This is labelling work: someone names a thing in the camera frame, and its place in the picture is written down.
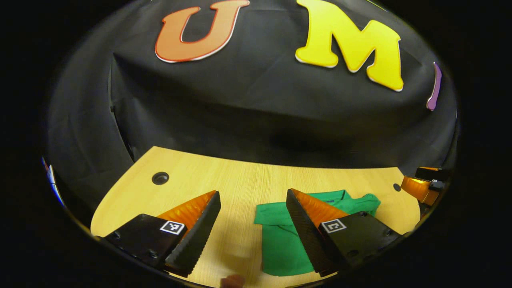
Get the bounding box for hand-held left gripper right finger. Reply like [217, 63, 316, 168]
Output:
[286, 188, 404, 278]

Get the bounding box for green T-shirt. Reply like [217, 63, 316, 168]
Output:
[254, 190, 381, 277]

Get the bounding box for black backdrop cloth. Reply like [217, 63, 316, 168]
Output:
[44, 0, 458, 212]

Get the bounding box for white blue-edged panel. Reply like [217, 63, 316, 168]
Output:
[41, 157, 65, 206]

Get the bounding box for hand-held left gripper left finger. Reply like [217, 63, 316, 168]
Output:
[100, 190, 222, 278]

